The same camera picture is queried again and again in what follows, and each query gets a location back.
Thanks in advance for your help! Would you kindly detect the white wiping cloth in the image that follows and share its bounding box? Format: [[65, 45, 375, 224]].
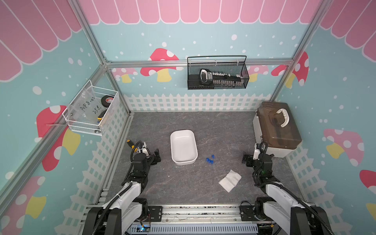
[[219, 170, 242, 193]]

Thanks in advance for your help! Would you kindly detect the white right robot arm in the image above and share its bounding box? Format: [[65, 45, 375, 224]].
[[242, 153, 334, 235]]

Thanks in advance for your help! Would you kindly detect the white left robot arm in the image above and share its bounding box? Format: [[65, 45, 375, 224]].
[[82, 148, 162, 235]]

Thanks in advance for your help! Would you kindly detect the yellow black screwdriver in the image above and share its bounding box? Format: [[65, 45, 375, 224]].
[[126, 140, 135, 149]]

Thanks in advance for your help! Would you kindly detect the white rectangular plastic tray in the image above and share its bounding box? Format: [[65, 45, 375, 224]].
[[170, 130, 198, 166]]

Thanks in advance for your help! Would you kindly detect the brown lidded storage box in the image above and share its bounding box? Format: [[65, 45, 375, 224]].
[[253, 101, 302, 158]]

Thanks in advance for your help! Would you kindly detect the black tape roll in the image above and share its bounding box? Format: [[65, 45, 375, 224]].
[[101, 96, 114, 108]]

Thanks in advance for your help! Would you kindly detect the clear labelled plastic bag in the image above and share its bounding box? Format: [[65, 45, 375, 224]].
[[67, 86, 104, 125]]

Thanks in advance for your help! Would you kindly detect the black socket tool set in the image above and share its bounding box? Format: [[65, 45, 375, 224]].
[[199, 69, 244, 88]]

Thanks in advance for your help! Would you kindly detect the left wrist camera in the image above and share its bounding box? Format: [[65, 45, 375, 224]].
[[136, 142, 150, 156]]

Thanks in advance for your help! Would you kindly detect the white wire wall basket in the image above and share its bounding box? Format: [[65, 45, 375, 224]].
[[62, 81, 122, 136]]

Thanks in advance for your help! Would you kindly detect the black wire mesh basket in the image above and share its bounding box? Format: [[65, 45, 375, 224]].
[[187, 55, 249, 90]]

